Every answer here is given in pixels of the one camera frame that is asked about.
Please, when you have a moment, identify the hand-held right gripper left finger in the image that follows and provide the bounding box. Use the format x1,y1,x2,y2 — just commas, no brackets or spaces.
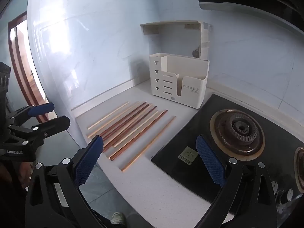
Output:
24,135,112,228

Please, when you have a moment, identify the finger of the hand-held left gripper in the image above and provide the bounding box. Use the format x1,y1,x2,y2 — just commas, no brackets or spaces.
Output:
6,103,55,125
8,115,71,148

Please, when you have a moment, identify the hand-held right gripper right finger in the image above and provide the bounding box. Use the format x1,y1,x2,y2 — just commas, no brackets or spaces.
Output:
195,134,279,228

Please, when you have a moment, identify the row of wooden chopsticks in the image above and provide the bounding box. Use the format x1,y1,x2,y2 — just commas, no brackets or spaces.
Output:
87,101,177,172

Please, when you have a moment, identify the cream plastic utensil holder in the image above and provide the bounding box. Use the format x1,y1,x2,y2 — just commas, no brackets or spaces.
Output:
149,52,210,110

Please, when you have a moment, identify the brown wooden door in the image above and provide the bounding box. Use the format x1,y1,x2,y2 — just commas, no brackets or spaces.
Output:
8,11,50,121

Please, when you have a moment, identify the round gas burner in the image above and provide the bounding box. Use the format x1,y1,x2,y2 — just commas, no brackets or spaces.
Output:
210,109,266,159
294,146,304,193

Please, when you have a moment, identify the black glass gas stove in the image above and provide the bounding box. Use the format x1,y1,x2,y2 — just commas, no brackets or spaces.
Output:
151,94,304,216

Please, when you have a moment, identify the white shoe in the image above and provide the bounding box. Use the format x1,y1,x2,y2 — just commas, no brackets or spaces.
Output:
111,212,125,225

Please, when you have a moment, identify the wooden wall shelf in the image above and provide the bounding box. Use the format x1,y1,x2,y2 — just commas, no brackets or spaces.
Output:
140,20,212,60

